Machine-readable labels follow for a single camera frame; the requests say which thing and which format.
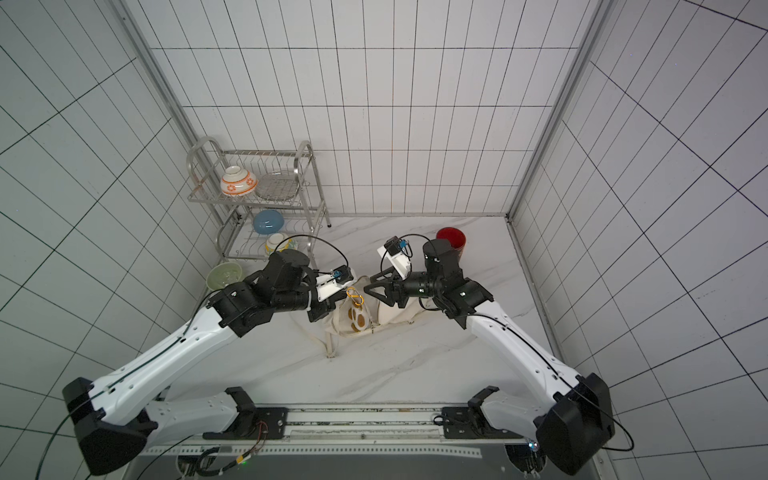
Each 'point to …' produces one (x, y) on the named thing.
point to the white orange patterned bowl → (237, 182)
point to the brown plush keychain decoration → (357, 315)
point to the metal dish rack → (238, 238)
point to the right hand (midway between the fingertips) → (361, 288)
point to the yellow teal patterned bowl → (272, 242)
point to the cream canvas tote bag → (336, 323)
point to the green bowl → (222, 275)
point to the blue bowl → (268, 222)
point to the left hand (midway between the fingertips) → (336, 296)
